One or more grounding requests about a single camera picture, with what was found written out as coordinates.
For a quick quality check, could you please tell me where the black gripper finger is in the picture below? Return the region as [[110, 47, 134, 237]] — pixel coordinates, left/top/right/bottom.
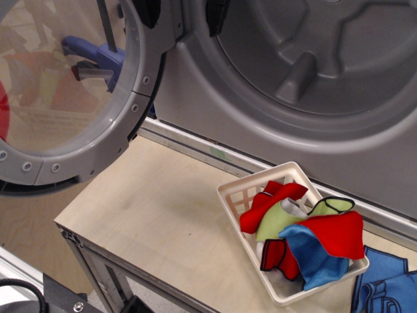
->
[[206, 0, 230, 37], [139, 0, 161, 29]]

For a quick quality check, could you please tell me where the red cloth with black trim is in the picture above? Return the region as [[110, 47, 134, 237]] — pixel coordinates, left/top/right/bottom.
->
[[239, 181, 308, 234]]

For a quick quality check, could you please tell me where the lime green cloth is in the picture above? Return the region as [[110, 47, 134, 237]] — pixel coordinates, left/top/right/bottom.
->
[[255, 197, 355, 242]]

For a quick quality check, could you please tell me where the small red black-edged cloth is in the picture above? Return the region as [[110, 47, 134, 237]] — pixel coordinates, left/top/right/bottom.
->
[[260, 239, 300, 282]]

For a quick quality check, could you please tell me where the white cloth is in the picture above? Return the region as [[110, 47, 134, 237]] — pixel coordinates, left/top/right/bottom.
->
[[255, 198, 307, 285]]

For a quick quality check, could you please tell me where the blue felt cloth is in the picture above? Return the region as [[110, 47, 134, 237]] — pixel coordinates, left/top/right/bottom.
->
[[279, 224, 349, 291]]

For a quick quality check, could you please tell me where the grey round machine door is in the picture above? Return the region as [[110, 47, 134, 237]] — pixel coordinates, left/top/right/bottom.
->
[[1, 1, 182, 197]]

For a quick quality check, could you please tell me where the grey laundry machine body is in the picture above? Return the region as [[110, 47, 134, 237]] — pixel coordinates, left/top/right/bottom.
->
[[153, 1, 416, 219]]

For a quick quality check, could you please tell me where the white plastic laundry basket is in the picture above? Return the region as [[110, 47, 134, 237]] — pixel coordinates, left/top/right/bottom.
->
[[218, 162, 369, 306]]

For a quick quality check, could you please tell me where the blue bar clamp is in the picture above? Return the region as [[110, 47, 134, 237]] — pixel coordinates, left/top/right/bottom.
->
[[61, 36, 125, 93]]

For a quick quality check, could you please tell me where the red round object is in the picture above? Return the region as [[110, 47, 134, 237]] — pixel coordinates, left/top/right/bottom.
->
[[0, 83, 10, 142]]

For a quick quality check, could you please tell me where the blue cloth on table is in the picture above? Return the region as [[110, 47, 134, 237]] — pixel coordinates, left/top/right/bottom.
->
[[351, 246, 416, 312]]

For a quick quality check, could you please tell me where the aluminium frame rail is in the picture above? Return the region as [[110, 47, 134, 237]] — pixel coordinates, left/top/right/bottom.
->
[[138, 118, 416, 250]]

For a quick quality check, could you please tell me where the black metal base plate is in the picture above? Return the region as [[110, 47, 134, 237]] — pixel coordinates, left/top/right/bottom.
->
[[43, 273, 101, 313]]

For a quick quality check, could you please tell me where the black braided cable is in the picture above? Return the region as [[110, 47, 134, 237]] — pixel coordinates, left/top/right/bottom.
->
[[0, 278, 49, 313]]

